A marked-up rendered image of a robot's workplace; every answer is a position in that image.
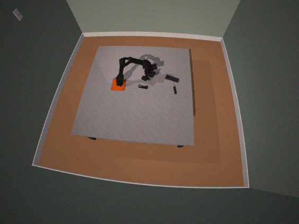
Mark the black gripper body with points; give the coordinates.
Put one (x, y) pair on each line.
(146, 75)

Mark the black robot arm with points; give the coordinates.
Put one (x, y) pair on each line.
(145, 63)

